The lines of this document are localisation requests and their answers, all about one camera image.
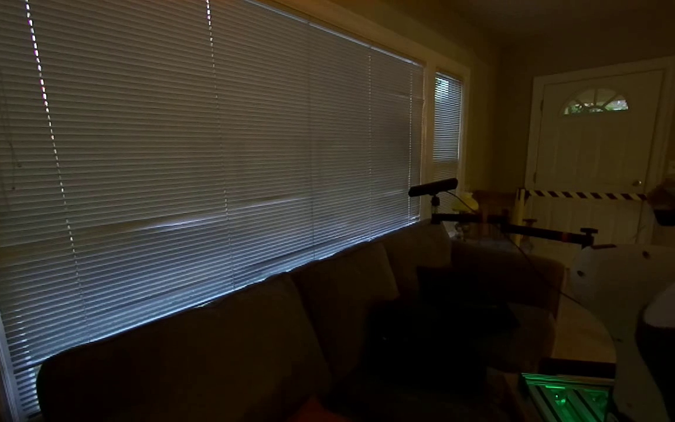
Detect dark sofa cushion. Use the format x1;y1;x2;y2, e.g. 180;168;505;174
363;264;522;394

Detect green lit robot mounting table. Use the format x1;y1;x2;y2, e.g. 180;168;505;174
519;370;619;422

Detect wide white window blinds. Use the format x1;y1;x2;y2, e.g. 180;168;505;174
0;0;426;417

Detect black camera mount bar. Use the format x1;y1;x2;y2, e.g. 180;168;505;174
429;208;619;255

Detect brown fabric sofa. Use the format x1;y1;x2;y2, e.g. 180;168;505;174
36;220;568;422

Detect black yellow caution tape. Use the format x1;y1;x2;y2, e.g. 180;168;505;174
522;186;653;206

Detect narrow window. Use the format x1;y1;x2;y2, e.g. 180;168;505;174
432;70;464;165

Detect white front door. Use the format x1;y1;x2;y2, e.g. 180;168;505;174
522;54;675;272

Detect black stereo camera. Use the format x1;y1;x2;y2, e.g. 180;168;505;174
405;175;461;200

